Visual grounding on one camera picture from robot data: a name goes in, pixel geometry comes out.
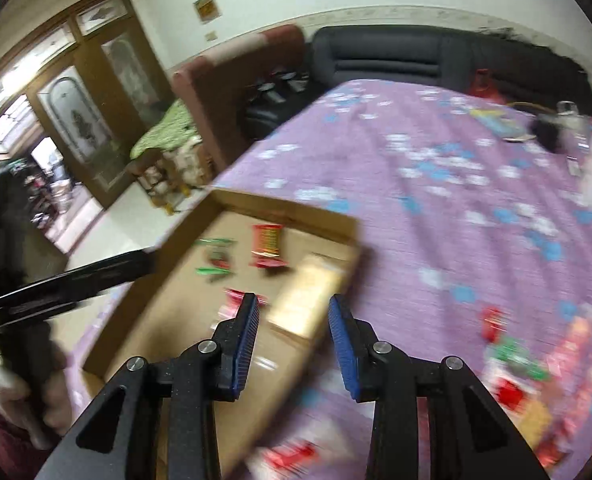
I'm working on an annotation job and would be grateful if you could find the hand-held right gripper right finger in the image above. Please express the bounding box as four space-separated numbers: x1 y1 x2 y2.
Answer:
328 296 551 480

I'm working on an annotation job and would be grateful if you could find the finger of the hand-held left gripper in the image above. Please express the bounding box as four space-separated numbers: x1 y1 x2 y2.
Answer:
0 249 157 346

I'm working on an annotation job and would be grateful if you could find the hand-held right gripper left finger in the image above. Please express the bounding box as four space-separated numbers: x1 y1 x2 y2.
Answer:
35 292 261 480

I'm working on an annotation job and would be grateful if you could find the golden snack packet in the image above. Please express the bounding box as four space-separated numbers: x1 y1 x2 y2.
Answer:
266 252 349 341

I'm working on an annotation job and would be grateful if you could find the shallow cardboard box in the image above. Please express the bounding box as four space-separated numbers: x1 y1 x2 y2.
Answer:
81 187 364 480

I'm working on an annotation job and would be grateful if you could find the pile of red snack packets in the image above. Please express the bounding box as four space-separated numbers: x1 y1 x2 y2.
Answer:
478 305 592 471

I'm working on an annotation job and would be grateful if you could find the person's left forearm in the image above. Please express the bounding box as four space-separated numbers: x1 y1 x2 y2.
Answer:
0 365 52 480

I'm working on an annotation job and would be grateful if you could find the person's left hand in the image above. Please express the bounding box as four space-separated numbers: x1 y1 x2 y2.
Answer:
0 360 73 451

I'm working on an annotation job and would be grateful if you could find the red white snack packet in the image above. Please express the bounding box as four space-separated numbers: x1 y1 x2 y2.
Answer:
218 287 269 322

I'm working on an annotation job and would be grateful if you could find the red striped snack packet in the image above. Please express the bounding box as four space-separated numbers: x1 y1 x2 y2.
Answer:
248 224 289 270

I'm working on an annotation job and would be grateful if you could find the flat red snack packet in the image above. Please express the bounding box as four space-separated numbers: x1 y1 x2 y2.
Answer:
248 440 321 480

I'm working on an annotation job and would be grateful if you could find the purple flowered tablecloth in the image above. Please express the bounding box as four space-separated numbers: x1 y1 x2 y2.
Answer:
71 79 592 480

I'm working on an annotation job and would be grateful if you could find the wooden chair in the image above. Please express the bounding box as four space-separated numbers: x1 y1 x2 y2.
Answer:
126 137 213 216

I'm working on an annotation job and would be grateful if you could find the wooden glass-panel door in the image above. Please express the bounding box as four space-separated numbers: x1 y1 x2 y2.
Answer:
0 0 174 256

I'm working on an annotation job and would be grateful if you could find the green patterned cloth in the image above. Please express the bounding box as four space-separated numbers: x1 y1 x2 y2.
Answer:
130 99 201 161

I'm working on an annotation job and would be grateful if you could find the brown armchair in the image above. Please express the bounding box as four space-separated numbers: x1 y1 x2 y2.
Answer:
171 25 307 173

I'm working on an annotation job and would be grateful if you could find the blue flat packet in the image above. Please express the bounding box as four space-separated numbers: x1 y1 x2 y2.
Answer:
470 107 526 141

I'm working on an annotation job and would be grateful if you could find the black leather sofa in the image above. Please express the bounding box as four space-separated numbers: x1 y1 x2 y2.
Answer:
241 25 592 133

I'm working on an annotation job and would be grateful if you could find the red bag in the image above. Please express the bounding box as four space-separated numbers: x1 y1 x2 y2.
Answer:
468 69 506 106

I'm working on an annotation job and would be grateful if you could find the small black object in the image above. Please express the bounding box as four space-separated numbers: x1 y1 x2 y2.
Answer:
533 112 569 153

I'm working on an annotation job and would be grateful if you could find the clear glass cup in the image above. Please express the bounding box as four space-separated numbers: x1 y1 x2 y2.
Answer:
556 101 589 133

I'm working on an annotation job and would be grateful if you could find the yellow wall sign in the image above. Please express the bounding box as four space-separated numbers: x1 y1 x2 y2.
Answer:
193 0 220 23

